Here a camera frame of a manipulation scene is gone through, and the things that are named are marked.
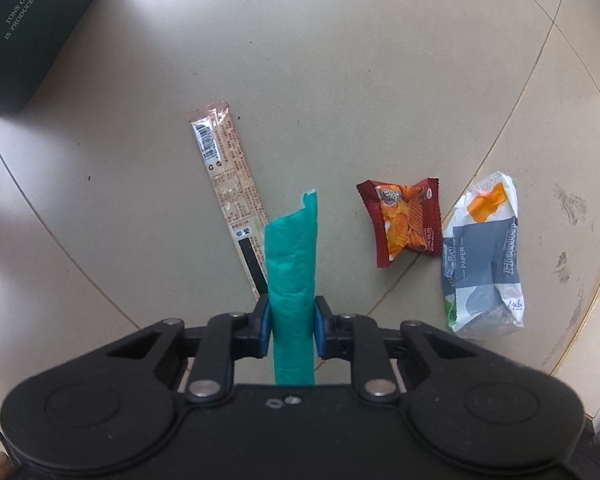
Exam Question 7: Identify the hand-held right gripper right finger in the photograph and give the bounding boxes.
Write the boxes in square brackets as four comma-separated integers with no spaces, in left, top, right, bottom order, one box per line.
[314,296,481,403]

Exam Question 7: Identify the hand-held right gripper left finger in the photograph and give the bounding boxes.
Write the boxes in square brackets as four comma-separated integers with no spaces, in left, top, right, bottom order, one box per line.
[107,294,272,403]

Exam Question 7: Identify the long beige stick wrapper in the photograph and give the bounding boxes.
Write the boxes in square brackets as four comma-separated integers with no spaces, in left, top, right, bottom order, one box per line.
[188,100,271,302]

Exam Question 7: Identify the teal waste bin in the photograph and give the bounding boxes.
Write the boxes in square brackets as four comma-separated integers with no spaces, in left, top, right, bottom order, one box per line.
[0,0,107,119]

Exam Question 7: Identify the white tissue pack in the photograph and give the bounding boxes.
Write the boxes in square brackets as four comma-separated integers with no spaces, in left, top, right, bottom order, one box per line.
[440,171,527,340]

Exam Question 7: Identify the red orange snack packet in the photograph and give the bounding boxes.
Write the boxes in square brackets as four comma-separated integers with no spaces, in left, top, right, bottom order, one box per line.
[356,178,441,269]

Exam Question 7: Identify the teal paper wrapper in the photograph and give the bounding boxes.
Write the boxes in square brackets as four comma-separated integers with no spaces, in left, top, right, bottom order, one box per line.
[264,189,321,387]

